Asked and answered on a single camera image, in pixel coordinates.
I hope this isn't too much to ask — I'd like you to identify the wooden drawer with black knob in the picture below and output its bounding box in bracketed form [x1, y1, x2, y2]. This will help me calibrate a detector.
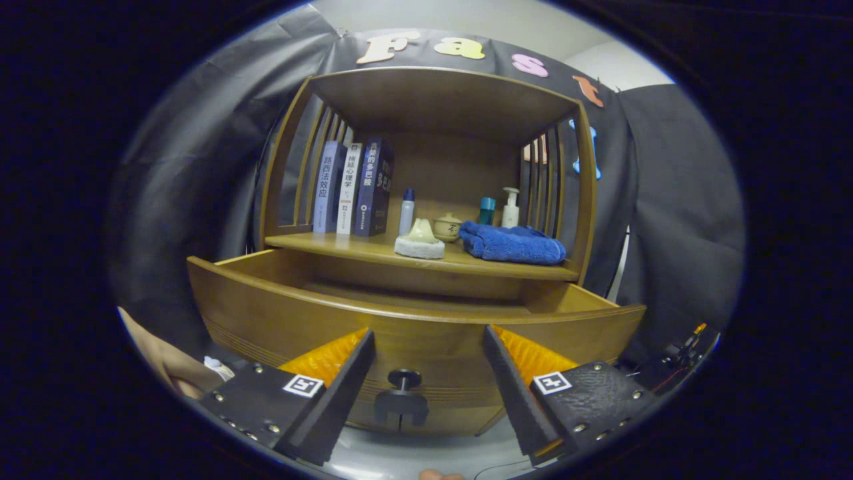
[187, 248, 647, 409]

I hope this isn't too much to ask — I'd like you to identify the black device with orange tip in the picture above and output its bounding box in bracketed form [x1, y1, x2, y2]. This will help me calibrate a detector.
[656, 323, 722, 391]

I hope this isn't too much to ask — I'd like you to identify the wooden cabinet door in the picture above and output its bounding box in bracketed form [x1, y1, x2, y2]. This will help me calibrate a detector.
[347, 390, 404, 434]
[400, 390, 507, 437]

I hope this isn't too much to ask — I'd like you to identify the cream handled scrub brush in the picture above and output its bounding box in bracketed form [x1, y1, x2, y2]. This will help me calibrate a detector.
[394, 218, 446, 260]

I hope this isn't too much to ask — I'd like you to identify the metal tripod stand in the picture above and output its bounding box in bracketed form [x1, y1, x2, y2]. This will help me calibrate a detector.
[603, 227, 630, 301]

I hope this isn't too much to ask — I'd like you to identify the white book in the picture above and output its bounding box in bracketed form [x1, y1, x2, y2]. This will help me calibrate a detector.
[335, 141, 364, 235]

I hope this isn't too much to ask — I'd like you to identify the blue towel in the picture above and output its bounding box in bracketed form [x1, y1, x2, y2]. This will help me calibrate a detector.
[458, 221, 567, 265]

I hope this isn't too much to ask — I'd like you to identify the person's leg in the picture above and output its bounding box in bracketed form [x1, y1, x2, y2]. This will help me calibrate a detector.
[119, 307, 224, 399]

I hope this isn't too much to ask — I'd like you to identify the wooden countertop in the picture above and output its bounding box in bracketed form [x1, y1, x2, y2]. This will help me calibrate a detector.
[265, 230, 580, 282]

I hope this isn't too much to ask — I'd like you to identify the light blue book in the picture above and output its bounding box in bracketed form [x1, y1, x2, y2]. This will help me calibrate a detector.
[313, 140, 347, 234]

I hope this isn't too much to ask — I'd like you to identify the tangle of thin cables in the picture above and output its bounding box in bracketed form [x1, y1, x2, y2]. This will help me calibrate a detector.
[473, 460, 527, 480]

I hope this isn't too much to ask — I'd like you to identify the wooden cabinet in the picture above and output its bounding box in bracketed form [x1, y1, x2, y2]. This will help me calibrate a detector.
[187, 65, 647, 437]

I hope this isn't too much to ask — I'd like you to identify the dark navy book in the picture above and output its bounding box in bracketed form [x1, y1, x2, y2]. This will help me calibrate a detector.
[353, 137, 395, 238]

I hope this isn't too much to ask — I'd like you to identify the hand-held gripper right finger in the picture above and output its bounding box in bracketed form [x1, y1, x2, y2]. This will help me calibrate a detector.
[482, 325, 660, 467]

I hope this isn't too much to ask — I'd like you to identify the cream lidded tea cup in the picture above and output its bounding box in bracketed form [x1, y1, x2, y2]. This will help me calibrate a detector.
[432, 212, 464, 243]

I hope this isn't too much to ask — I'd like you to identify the white pump bottle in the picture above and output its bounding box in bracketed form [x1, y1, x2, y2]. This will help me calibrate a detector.
[500, 187, 520, 229]

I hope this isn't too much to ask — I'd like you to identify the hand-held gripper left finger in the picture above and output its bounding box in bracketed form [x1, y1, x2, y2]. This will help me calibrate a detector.
[199, 327, 377, 467]

